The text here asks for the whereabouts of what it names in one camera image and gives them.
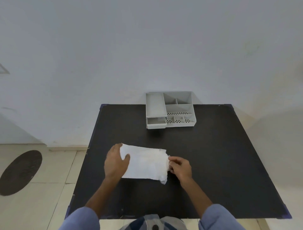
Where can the grey plastic desk organizer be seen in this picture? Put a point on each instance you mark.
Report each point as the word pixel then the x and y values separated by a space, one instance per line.
pixel 180 109

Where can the dark oval floor mat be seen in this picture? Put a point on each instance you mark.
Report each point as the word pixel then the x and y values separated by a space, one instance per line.
pixel 20 173

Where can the person's left hand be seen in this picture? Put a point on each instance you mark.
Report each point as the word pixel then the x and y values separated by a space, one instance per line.
pixel 116 163

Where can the person's right forearm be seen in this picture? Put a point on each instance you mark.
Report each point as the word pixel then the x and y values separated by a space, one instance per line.
pixel 196 196

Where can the white plastic glove packet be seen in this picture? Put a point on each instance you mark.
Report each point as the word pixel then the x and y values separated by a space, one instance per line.
pixel 146 163

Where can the person's right hand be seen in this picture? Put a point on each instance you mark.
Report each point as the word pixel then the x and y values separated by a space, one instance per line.
pixel 182 167

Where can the blue plaid shirt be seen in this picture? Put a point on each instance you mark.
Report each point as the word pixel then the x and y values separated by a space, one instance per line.
pixel 80 220

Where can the person's left forearm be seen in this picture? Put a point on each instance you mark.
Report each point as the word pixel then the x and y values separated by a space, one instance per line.
pixel 104 196

